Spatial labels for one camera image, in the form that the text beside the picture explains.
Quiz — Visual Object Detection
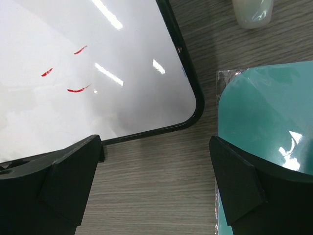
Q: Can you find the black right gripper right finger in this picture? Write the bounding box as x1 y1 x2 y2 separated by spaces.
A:
209 136 313 235

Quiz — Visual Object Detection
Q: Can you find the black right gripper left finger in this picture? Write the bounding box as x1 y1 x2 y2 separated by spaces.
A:
0 135 104 235

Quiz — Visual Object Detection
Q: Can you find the white dry-erase board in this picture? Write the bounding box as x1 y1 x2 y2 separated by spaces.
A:
0 0 204 162

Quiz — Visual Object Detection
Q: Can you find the white mug orange inside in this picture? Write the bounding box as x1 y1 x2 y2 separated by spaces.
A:
232 0 274 29

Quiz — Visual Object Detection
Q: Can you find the teal plastic mat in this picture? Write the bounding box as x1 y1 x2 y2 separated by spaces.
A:
216 61 313 235

